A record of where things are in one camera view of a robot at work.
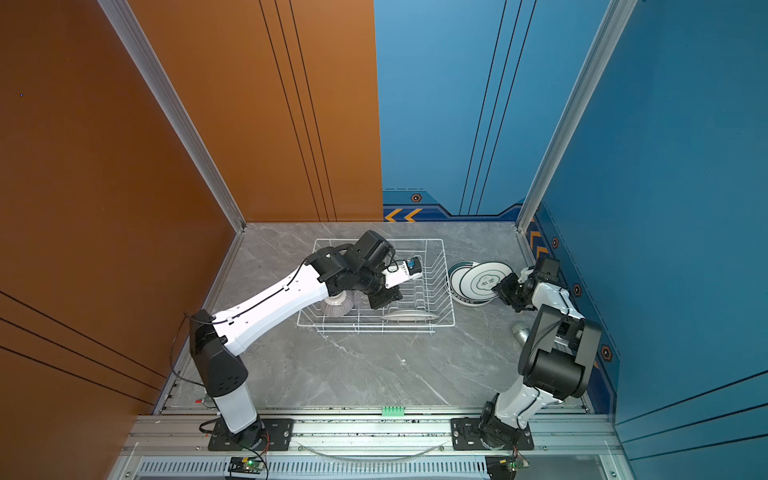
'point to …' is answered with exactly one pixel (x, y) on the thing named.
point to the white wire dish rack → (424, 306)
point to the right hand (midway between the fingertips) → (493, 287)
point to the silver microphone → (521, 330)
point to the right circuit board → (501, 467)
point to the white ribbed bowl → (338, 305)
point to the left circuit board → (243, 464)
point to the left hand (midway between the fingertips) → (400, 287)
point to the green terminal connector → (393, 411)
